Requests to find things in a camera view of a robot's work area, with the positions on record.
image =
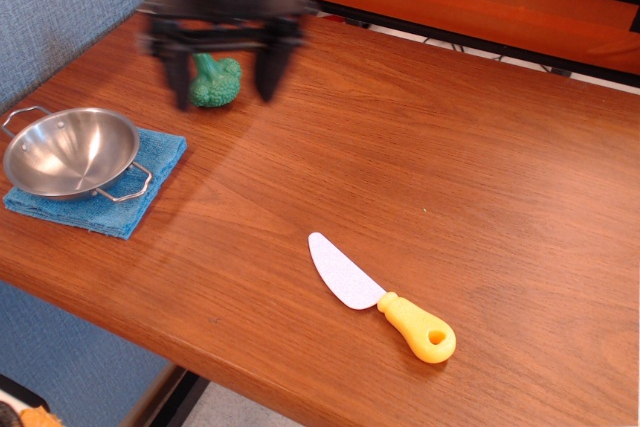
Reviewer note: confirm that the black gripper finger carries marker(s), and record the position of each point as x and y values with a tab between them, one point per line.
270	66
176	66

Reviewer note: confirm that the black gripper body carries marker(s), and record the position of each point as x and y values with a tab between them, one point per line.
177	28

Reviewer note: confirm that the silver metal bowl with handles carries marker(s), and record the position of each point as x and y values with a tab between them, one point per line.
74	153

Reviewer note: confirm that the green toy broccoli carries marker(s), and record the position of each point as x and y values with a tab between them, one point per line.
216	83

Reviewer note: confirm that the orange object bottom left corner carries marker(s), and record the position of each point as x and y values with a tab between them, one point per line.
39	417

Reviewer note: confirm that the toy knife yellow handle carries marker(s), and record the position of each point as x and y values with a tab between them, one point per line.
430	338

